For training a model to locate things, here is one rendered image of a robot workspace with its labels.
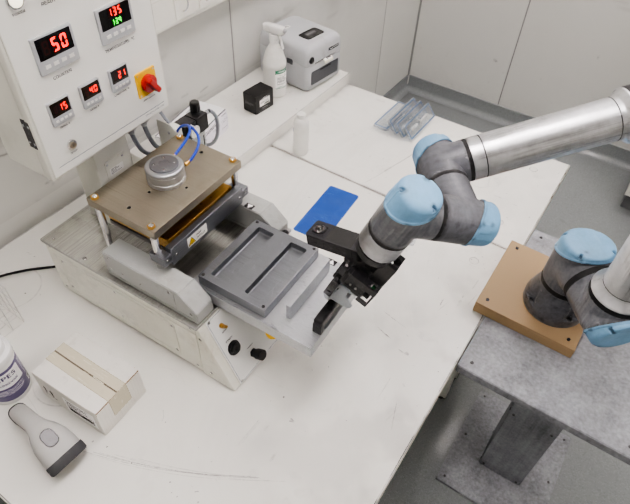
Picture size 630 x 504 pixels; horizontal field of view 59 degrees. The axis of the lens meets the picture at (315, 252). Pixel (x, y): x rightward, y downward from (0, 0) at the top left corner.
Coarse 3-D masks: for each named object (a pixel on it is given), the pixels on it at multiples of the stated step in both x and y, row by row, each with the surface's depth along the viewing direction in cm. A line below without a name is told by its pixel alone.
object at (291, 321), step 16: (320, 256) 120; (320, 272) 112; (208, 288) 113; (304, 288) 108; (320, 288) 114; (224, 304) 111; (288, 304) 106; (304, 304) 111; (320, 304) 111; (256, 320) 108; (272, 320) 108; (288, 320) 108; (304, 320) 108; (336, 320) 111; (288, 336) 105; (304, 336) 105; (320, 336) 106; (304, 352) 106
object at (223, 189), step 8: (224, 184) 122; (216, 192) 120; (224, 192) 120; (208, 200) 118; (216, 200) 119; (200, 208) 116; (208, 208) 117; (184, 216) 114; (192, 216) 114; (120, 224) 116; (176, 224) 113; (184, 224) 113; (136, 232) 115; (168, 232) 111; (176, 232) 111; (144, 240) 115; (160, 240) 111; (168, 240) 109
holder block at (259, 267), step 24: (240, 240) 119; (264, 240) 121; (288, 240) 120; (216, 264) 114; (240, 264) 116; (264, 264) 114; (288, 264) 117; (216, 288) 111; (240, 288) 110; (264, 288) 112; (288, 288) 112; (264, 312) 107
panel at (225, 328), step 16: (208, 320) 113; (224, 320) 116; (240, 320) 120; (224, 336) 117; (240, 336) 121; (256, 336) 125; (272, 336) 129; (224, 352) 117; (240, 352) 121; (240, 368) 121; (240, 384) 122
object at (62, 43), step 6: (54, 36) 93; (60, 36) 94; (66, 36) 95; (42, 42) 92; (48, 42) 92; (54, 42) 93; (60, 42) 94; (66, 42) 95; (42, 48) 92; (48, 48) 93; (54, 48) 94; (60, 48) 95; (48, 54) 93
